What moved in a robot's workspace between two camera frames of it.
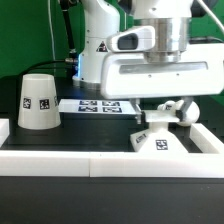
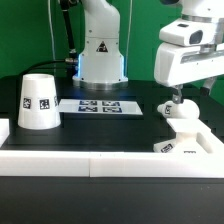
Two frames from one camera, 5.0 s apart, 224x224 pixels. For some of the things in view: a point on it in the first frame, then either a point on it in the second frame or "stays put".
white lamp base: x=157 y=138 → x=193 y=136
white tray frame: x=209 y=163 stays put
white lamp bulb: x=191 y=115 stays put
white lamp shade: x=38 y=104 stays put
